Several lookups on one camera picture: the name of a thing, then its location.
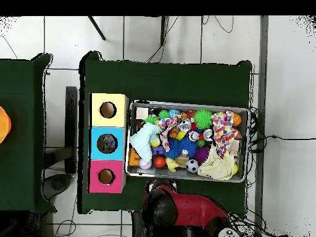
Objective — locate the large polka dot cloth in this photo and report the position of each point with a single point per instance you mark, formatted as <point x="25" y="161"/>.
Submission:
<point x="223" y="130"/>

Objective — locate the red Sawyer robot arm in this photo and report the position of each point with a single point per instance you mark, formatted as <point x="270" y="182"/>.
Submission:
<point x="192" y="209"/>

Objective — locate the wooden box with three holes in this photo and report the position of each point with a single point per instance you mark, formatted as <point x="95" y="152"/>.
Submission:
<point x="119" y="119"/>

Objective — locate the mint green knitted cloth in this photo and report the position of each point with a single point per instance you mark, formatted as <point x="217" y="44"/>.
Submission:
<point x="144" y="140"/>

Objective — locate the blue spiky ball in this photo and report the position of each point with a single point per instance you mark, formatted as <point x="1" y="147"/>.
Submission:
<point x="172" y="148"/>

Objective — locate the globe print ball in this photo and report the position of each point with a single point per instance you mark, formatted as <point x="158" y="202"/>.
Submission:
<point x="174" y="113"/>

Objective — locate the red orange ball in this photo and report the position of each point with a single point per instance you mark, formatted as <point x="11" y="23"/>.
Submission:
<point x="159" y="162"/>

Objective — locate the green spiky ball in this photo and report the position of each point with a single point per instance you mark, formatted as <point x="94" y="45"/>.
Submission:
<point x="203" y="119"/>

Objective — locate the small soccer ball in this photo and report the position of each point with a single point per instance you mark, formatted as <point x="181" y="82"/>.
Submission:
<point x="192" y="166"/>

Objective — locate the purple knobbly ball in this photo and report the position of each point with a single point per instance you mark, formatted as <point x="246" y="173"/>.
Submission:
<point x="202" y="154"/>

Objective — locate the dark green tablecloth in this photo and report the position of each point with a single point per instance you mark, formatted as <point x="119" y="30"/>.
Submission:
<point x="19" y="172"/>
<point x="160" y="81"/>

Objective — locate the pale yellow knitted cloth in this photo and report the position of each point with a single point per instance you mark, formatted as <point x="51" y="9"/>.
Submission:
<point x="214" y="167"/>

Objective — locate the black tripod leg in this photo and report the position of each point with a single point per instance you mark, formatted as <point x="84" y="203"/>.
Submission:
<point x="163" y="29"/>
<point x="96" y="27"/>

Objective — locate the grey plastic foot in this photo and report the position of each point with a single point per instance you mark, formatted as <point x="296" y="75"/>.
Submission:
<point x="58" y="184"/>

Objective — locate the orange plastic object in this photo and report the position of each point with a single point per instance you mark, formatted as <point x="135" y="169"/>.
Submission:
<point x="4" y="126"/>

